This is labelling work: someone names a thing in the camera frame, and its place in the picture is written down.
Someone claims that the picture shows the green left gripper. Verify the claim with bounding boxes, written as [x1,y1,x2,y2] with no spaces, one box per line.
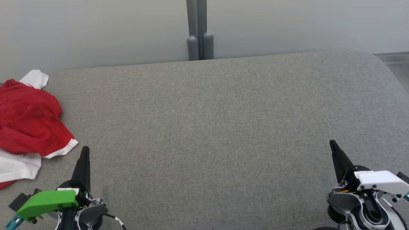
[16,146,91,223]

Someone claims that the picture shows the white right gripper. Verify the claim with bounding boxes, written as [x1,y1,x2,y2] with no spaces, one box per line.
[329,140,409,196]

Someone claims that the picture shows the red and white shirt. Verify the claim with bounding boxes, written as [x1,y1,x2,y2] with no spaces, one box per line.
[0,70,79,190]

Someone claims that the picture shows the grey fabric sofa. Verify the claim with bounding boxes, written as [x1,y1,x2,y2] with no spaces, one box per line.
[0,51,409,230]

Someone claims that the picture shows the grey rounded bumper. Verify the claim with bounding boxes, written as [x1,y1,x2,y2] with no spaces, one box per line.
[187,36,199,61]
[203,32,214,60]

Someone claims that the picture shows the thin black left gripper cable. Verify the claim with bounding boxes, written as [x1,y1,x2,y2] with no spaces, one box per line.
[104,212,127,230]

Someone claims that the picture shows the grey partition post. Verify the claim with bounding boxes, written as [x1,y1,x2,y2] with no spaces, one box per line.
[186,0,207,61]

